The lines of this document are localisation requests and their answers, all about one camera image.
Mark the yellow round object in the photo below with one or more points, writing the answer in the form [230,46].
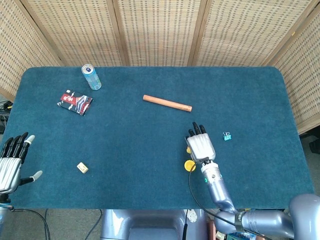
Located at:
[188,166]

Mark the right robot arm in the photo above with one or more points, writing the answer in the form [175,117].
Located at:
[220,190]

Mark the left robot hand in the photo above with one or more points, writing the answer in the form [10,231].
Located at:
[10,170]

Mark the grey blue robot torso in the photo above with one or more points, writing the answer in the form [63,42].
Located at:
[150,225]

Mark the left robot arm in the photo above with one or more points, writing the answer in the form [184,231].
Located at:
[2,220]

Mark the light blue drink can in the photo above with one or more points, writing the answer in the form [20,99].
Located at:
[92,78]

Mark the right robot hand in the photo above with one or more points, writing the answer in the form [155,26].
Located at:
[201,147]

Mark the cream rectangular eraser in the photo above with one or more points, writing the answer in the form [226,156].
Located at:
[82,167]

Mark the black and red snack box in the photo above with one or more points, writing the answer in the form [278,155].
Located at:
[75,103]

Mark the small yellow plastic object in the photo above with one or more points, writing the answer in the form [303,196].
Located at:
[188,150]

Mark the wooden rolling pin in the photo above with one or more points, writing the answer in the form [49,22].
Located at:
[167,103]

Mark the teal binder clip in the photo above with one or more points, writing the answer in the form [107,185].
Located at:
[227,137]

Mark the dark blue table cloth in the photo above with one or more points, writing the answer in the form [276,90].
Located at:
[135,150]

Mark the woven bamboo folding screen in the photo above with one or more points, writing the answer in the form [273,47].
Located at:
[160,30]

